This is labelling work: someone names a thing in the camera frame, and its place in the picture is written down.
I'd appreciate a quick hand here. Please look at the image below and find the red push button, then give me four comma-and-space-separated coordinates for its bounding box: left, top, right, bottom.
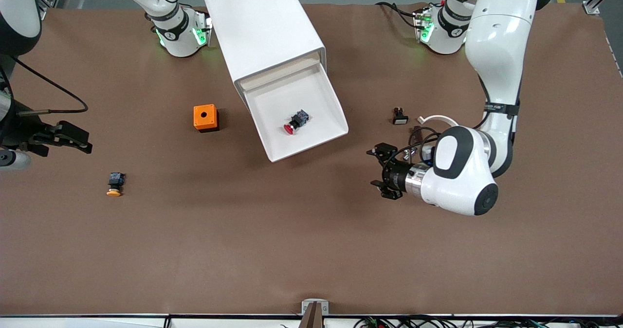
284, 109, 311, 135

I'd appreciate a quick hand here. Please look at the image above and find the yellow push button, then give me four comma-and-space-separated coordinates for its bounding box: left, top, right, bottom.
107, 172, 126, 197

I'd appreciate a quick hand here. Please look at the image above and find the orange box with hole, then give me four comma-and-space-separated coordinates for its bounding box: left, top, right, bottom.
193, 104, 220, 133

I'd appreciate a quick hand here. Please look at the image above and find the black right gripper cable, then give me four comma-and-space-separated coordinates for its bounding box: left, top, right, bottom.
12, 55, 89, 115

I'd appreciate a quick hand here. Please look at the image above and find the white curved plastic bracket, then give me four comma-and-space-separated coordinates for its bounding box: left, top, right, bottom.
418, 115, 460, 129

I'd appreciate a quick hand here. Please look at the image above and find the grey metal mount bracket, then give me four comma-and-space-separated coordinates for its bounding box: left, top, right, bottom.
301, 299, 329, 316

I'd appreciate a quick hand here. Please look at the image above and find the black arm base cable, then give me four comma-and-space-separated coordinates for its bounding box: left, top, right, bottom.
375, 1, 420, 29

